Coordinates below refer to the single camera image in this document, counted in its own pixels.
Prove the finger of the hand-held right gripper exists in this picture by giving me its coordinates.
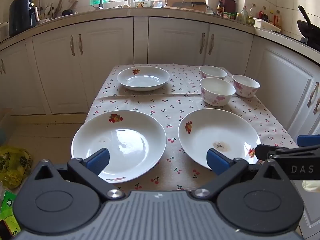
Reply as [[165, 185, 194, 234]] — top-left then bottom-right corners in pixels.
[[255, 144, 320, 161], [296, 134, 320, 148]]

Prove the green packet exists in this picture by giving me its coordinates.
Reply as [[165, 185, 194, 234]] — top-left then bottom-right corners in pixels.
[[0, 190, 16, 232]]

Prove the narrow white cabinet panel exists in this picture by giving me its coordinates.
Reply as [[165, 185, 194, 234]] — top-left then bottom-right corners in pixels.
[[134, 16, 149, 65]]

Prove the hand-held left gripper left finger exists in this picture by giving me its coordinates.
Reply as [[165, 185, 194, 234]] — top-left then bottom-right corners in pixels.
[[32, 148, 125, 200]]

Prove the tall clear bottle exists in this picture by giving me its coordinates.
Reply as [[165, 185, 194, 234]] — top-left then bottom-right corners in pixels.
[[248, 4, 257, 25]]

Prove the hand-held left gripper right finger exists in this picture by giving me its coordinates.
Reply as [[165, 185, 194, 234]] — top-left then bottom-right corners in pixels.
[[191, 148, 284, 200]]

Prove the black wok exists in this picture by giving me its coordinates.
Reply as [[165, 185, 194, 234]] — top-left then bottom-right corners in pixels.
[[297, 5, 320, 42]]

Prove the white floral plate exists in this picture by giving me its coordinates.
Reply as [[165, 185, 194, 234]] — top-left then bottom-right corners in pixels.
[[178, 108, 262, 170], [117, 66, 170, 92], [71, 109, 167, 183]]

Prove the cherry print tablecloth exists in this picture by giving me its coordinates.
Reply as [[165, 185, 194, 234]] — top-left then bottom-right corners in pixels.
[[84, 64, 299, 193]]

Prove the black air fryer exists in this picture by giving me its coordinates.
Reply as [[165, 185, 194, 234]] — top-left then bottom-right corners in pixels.
[[9, 0, 38, 37]]

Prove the dark red knife block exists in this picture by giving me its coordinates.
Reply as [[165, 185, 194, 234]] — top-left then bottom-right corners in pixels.
[[222, 0, 237, 13]]

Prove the white cabinet door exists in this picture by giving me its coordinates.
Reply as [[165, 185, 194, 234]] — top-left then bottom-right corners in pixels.
[[75, 17, 134, 103], [250, 35, 318, 137], [207, 24, 253, 68], [149, 17, 210, 66], [312, 80, 320, 136], [32, 26, 84, 115], [0, 40, 46, 116]]

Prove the white pink-floral bowl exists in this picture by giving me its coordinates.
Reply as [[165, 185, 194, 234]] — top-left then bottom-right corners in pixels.
[[232, 74, 261, 98], [199, 65, 227, 80], [200, 77, 236, 106]]

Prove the yellow plastic bag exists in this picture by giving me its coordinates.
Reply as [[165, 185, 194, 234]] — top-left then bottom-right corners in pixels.
[[0, 146, 33, 189]]

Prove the white plastic container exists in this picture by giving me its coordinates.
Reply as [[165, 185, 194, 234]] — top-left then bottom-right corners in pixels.
[[254, 19, 282, 33]]

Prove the gas stove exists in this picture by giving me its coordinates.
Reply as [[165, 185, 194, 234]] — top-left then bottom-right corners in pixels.
[[300, 36, 320, 54]]

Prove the wire rack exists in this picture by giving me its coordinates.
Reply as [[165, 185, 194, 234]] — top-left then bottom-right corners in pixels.
[[181, 0, 195, 11]]

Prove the beige kitchen countertop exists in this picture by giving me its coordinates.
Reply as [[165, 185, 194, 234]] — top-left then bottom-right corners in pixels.
[[0, 6, 320, 67]]

